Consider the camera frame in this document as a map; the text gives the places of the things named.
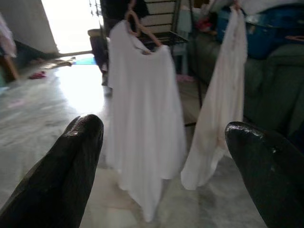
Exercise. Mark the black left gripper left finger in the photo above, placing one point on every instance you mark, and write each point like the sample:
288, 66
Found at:
59, 178

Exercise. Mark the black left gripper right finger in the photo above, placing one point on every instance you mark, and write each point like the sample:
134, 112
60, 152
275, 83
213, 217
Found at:
273, 178

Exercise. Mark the brown pink spare hanger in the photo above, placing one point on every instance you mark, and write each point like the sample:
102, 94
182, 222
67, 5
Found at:
294, 38

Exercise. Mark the pale pink hanger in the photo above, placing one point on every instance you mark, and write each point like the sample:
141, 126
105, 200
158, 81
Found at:
149, 34

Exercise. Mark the dark green sofa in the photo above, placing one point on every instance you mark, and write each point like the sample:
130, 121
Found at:
273, 83

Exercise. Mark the long white garment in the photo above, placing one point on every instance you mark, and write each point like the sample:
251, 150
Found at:
225, 95

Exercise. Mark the small red cloth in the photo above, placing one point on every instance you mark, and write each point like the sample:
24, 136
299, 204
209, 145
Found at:
38, 75

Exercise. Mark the white t-shirt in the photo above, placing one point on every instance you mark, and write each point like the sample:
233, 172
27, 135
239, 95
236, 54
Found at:
142, 107

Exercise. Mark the beige floor cloth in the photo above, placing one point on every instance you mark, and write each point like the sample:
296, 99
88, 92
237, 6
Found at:
63, 62

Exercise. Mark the teal floor mat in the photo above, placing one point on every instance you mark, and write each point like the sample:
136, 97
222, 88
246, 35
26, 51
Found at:
84, 62

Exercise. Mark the brown wooden cabinet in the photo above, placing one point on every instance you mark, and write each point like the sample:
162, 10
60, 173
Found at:
9, 66

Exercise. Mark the pale pink hanging cloth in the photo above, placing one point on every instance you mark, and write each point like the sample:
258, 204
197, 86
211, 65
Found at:
6, 35

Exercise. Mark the red pink bundle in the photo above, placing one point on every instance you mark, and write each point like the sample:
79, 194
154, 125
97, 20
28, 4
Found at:
205, 23

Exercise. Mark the black metal drying rack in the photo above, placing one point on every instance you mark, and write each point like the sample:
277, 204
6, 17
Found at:
175, 39

